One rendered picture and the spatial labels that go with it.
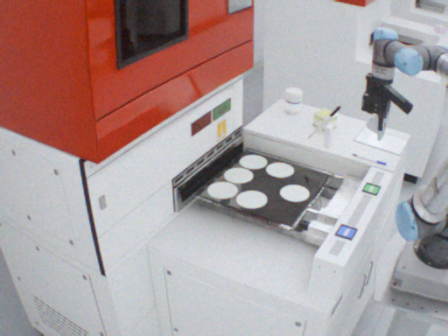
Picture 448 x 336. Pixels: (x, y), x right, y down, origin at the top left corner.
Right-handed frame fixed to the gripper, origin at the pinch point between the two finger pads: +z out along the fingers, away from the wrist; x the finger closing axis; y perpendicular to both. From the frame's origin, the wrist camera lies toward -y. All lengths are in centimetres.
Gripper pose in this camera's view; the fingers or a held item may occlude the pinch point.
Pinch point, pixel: (381, 137)
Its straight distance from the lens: 156.3
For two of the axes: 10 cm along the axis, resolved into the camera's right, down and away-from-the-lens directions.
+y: -8.5, -2.7, 4.6
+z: 0.0, 8.6, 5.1
